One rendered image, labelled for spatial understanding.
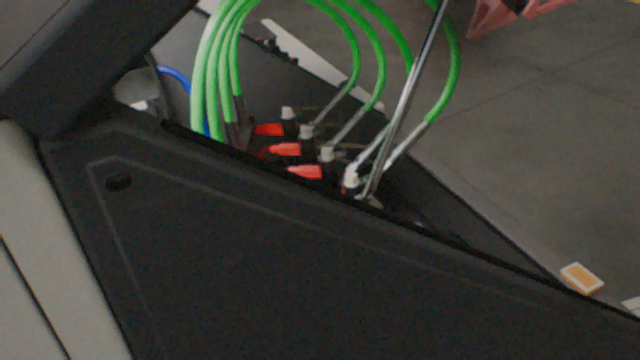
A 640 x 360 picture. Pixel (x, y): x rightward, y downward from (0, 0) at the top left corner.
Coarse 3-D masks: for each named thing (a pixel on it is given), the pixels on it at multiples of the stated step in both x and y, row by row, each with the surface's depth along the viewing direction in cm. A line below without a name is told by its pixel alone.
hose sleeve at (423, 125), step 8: (424, 120) 83; (416, 128) 83; (424, 128) 83; (408, 136) 83; (416, 136) 83; (400, 144) 83; (408, 144) 83; (392, 152) 84; (400, 152) 83; (392, 160) 83
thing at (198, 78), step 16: (224, 0) 62; (432, 0) 73; (224, 16) 63; (448, 16) 75; (208, 32) 63; (448, 32) 77; (208, 48) 64; (192, 80) 65; (448, 80) 81; (192, 96) 66; (448, 96) 82; (192, 112) 67; (432, 112) 83; (192, 128) 68
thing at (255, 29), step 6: (246, 24) 173; (252, 24) 173; (258, 24) 172; (264, 24) 172; (246, 30) 169; (252, 30) 169; (258, 30) 168; (264, 30) 168; (270, 30) 167; (252, 36) 165; (258, 36) 164; (264, 36) 164; (270, 36) 163; (276, 36) 163
